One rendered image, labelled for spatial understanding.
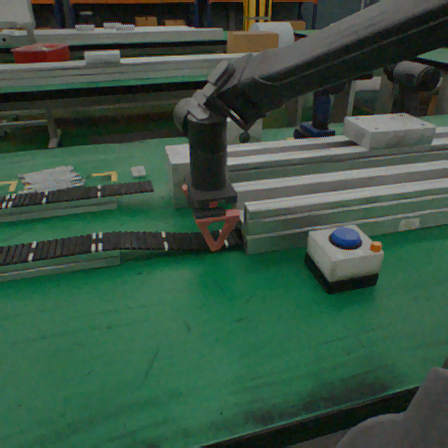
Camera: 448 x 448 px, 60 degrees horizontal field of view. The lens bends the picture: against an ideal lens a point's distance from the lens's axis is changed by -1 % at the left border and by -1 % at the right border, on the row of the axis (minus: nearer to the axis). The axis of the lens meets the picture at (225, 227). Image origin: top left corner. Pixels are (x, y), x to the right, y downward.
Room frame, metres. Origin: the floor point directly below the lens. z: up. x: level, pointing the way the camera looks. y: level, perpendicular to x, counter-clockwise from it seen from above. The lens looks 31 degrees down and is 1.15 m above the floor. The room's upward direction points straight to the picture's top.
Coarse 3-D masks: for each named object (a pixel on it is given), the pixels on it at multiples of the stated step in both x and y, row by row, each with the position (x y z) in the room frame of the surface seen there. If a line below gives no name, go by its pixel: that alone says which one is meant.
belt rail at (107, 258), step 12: (96, 252) 0.48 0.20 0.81; (108, 252) 0.49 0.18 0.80; (24, 264) 0.46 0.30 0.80; (36, 264) 0.46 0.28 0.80; (48, 264) 0.47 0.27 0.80; (60, 264) 0.48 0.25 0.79; (72, 264) 0.48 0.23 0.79; (84, 264) 0.48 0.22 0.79; (96, 264) 0.48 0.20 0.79; (108, 264) 0.49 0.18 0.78; (0, 276) 0.45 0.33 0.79; (12, 276) 0.45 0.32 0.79; (24, 276) 0.46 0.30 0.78
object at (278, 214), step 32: (256, 192) 0.59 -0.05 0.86; (288, 192) 0.61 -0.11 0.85; (320, 192) 0.63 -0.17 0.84; (352, 192) 0.58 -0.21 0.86; (384, 192) 0.58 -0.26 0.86; (416, 192) 0.59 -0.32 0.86; (256, 224) 0.52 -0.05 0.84; (288, 224) 0.53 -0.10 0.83; (320, 224) 0.55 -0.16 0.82; (352, 224) 0.56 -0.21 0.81; (384, 224) 0.58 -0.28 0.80; (416, 224) 0.59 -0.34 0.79
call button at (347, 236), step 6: (336, 228) 0.48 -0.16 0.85; (342, 228) 0.48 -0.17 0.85; (348, 228) 0.48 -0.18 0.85; (336, 234) 0.47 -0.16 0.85; (342, 234) 0.46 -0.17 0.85; (348, 234) 0.46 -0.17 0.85; (354, 234) 0.46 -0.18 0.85; (336, 240) 0.46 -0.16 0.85; (342, 240) 0.45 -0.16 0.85; (348, 240) 0.45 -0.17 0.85; (354, 240) 0.45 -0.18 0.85
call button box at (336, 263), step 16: (320, 240) 0.47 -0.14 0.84; (368, 240) 0.47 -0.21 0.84; (320, 256) 0.45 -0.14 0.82; (336, 256) 0.43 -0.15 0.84; (352, 256) 0.43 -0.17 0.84; (368, 256) 0.43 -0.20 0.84; (320, 272) 0.45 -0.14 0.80; (336, 272) 0.42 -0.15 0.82; (352, 272) 0.43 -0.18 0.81; (368, 272) 0.43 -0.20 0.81; (336, 288) 0.42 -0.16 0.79; (352, 288) 0.43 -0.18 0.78
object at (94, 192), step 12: (36, 192) 0.68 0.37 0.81; (48, 192) 0.68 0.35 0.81; (60, 192) 0.68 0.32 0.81; (72, 192) 0.68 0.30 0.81; (84, 192) 0.68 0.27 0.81; (96, 192) 0.68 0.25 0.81; (108, 192) 0.68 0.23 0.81; (120, 192) 0.68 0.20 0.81; (132, 192) 0.68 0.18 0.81; (0, 204) 0.63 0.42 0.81; (12, 204) 0.63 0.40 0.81; (24, 204) 0.63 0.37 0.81; (36, 204) 0.64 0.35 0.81
